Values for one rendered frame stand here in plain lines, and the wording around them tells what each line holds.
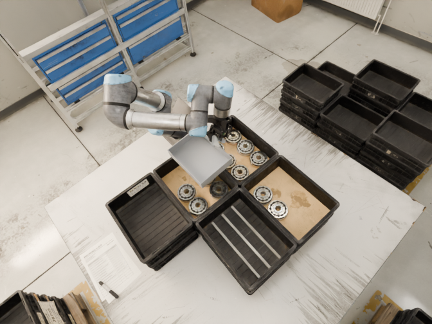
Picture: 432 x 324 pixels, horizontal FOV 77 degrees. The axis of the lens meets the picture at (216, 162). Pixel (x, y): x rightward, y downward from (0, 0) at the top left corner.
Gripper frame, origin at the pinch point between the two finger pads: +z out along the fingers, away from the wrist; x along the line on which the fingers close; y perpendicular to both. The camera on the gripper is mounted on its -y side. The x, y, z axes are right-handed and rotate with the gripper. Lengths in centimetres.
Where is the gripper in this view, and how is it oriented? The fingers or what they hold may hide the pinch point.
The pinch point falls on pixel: (213, 143)
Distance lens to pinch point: 139.6
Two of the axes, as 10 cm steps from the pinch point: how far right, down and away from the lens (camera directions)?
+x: 6.9, -4.8, 5.4
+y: 7.2, 5.6, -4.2
